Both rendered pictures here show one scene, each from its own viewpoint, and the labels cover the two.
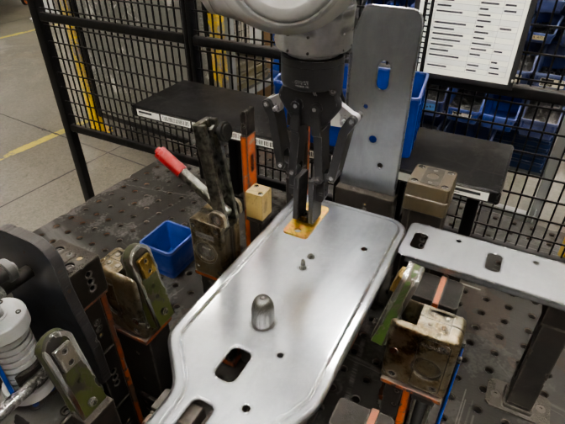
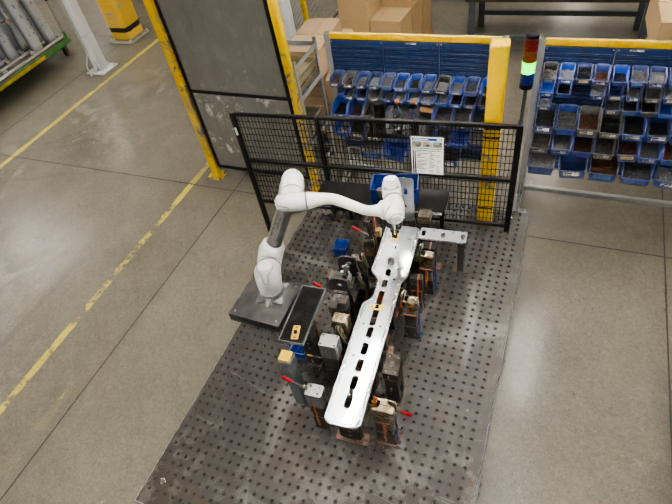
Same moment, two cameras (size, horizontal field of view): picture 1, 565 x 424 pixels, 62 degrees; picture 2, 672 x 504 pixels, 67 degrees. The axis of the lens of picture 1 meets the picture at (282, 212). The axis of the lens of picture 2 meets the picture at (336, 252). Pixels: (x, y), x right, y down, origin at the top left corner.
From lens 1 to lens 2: 2.44 m
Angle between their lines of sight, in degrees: 11
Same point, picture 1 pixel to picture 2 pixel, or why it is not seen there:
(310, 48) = not seen: hidden behind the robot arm
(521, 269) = (449, 235)
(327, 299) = (403, 254)
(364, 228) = (408, 232)
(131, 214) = (315, 237)
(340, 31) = not seen: hidden behind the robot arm
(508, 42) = (440, 164)
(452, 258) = (432, 236)
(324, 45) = not seen: hidden behind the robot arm
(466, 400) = (446, 272)
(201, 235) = (367, 245)
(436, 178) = (425, 213)
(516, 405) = (459, 269)
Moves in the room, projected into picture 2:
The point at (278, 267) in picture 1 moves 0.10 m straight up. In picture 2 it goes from (389, 249) to (388, 237)
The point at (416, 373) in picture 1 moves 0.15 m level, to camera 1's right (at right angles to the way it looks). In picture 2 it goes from (426, 265) to (451, 260)
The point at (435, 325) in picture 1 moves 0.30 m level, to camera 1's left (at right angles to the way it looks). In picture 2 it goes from (428, 254) to (378, 266)
